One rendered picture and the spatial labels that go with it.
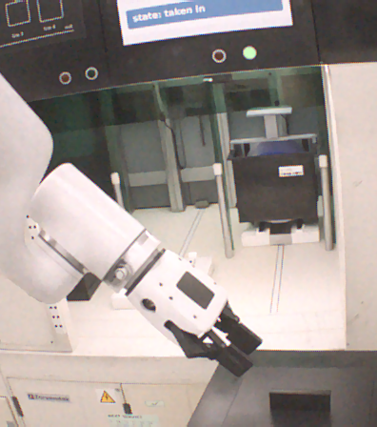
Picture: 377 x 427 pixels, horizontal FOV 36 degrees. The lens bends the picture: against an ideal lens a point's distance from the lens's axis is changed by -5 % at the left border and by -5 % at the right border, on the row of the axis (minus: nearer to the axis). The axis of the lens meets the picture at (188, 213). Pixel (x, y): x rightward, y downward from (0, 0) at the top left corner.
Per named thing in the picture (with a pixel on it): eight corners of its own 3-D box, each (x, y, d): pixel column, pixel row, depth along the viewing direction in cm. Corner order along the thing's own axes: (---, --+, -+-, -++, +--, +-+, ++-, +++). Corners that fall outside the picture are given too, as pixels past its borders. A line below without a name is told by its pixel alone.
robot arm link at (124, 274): (127, 249, 67) (147, 266, 67) (155, 218, 74) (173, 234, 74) (91, 293, 71) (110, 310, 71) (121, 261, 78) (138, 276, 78)
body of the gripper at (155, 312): (137, 265, 66) (214, 329, 66) (168, 229, 75) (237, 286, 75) (105, 304, 70) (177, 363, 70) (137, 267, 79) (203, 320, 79)
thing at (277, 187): (234, 237, 161) (219, 121, 150) (242, 211, 179) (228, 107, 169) (325, 231, 155) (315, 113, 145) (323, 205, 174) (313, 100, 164)
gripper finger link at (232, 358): (206, 342, 67) (249, 376, 67) (213, 327, 70) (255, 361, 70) (190, 356, 69) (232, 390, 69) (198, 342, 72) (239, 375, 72)
